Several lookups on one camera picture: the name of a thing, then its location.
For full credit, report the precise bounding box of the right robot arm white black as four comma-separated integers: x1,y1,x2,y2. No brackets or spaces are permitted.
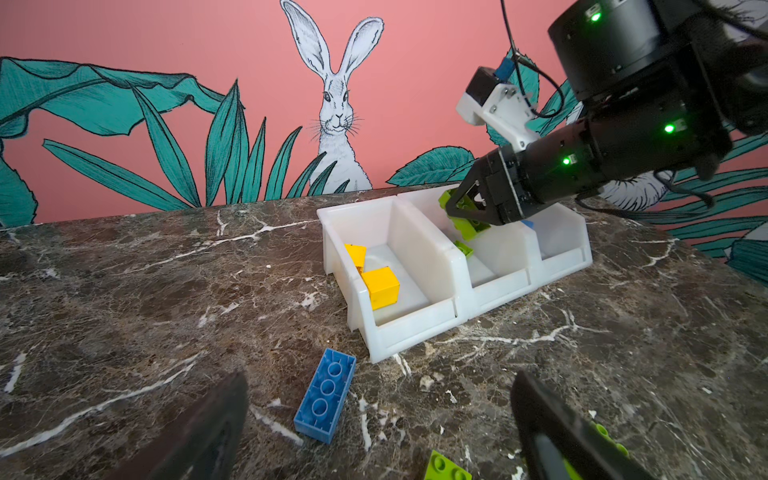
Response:
444,1,767,225

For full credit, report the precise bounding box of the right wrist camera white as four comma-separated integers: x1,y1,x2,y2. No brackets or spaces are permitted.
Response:
456,67,540,153

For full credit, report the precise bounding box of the yellow lego brick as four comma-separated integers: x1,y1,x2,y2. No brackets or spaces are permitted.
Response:
362,267,400,310
344,244,367,273

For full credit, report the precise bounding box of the large green lego brick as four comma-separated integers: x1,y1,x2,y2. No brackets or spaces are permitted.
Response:
424,444,631,480

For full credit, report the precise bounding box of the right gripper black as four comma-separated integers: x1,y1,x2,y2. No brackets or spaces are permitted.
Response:
445,114,600,227

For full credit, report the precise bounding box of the white three-compartment bin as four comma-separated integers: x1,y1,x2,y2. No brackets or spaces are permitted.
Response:
317,187,593,363

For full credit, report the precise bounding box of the small green lego brick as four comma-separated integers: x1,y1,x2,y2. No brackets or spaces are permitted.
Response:
454,241,474,258

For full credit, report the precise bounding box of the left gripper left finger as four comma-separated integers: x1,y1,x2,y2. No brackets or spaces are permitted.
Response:
109,371,248,479

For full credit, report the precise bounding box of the green L-shaped lego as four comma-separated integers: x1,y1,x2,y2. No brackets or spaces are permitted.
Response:
438,189,491,241

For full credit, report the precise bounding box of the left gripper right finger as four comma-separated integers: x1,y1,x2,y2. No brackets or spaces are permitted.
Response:
510,370,652,479

